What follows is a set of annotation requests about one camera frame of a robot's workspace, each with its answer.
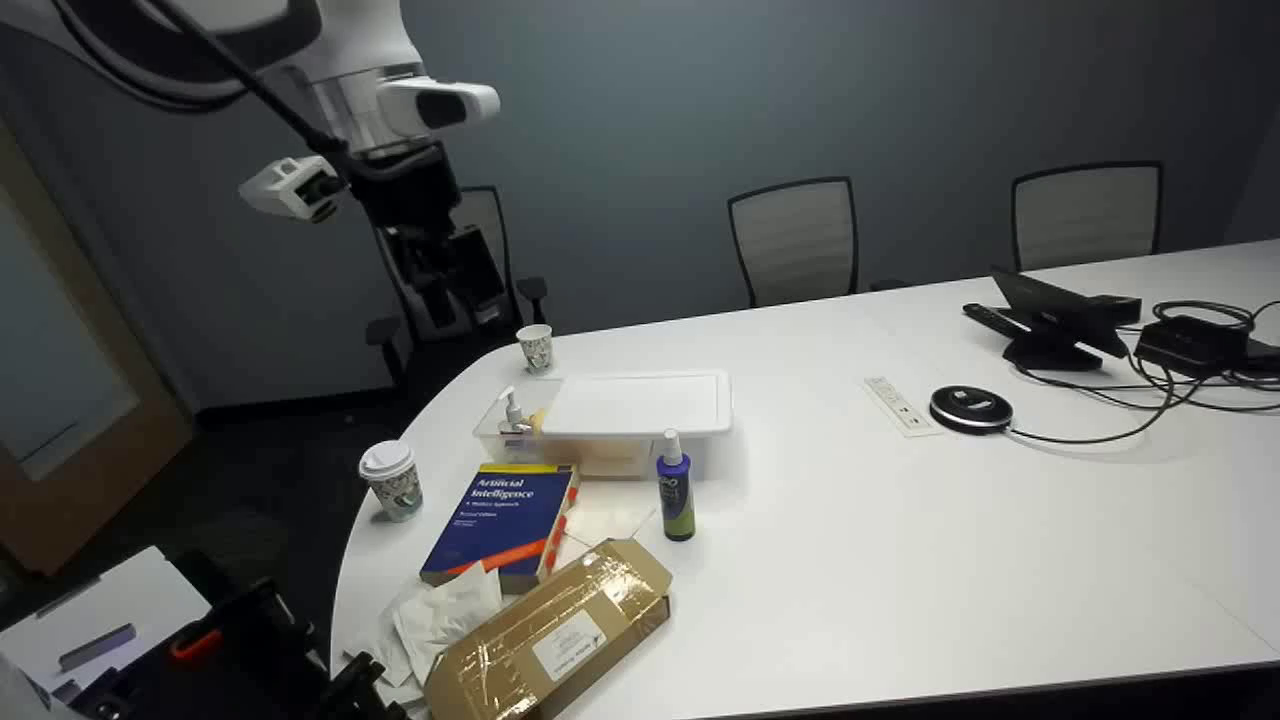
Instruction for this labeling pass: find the white board sheet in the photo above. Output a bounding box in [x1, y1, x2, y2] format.
[0, 540, 215, 704]

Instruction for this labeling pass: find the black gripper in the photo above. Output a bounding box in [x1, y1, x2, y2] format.
[348, 134, 521, 350]

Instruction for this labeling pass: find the black table cable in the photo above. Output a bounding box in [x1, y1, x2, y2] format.
[997, 294, 1280, 451]

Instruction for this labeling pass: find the grey marker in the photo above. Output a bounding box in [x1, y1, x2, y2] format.
[53, 620, 145, 674]

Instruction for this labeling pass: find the small printed paper cup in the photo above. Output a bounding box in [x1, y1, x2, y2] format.
[512, 320, 562, 381]

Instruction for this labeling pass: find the round black speaker puck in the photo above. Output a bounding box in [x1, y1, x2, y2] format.
[924, 381, 1021, 440]

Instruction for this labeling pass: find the white rectangular box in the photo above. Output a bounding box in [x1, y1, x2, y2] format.
[538, 369, 737, 443]

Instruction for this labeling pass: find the clear plastic container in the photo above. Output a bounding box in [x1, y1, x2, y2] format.
[473, 387, 737, 485]

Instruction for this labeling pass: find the black power adapter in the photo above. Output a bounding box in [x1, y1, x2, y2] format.
[1134, 298, 1280, 381]

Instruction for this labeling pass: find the white plastic cup lid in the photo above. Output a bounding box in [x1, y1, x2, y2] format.
[357, 436, 425, 485]

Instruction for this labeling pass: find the black conference device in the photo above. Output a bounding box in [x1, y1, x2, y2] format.
[960, 268, 1147, 374]

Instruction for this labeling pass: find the small white bottle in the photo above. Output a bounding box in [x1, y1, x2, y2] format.
[497, 385, 532, 440]

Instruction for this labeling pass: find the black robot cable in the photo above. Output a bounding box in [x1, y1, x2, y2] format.
[53, 0, 357, 158]

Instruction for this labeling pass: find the white flat remote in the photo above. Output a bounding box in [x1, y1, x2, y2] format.
[861, 370, 941, 443]

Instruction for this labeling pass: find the printed paper coffee cup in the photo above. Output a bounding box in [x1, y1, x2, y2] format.
[362, 455, 427, 522]

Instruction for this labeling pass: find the wood framed glass door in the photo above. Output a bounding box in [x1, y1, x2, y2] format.
[0, 124, 202, 579]

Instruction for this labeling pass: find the blue book with yellow stripe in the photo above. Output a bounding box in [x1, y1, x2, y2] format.
[415, 459, 579, 589]

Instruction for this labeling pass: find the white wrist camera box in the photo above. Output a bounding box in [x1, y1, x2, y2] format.
[236, 150, 348, 222]

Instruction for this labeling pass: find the crumpled white tissue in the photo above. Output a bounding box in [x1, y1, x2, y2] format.
[386, 555, 507, 692]

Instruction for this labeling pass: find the black clamp orange tip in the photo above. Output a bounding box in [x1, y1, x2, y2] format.
[163, 625, 229, 668]

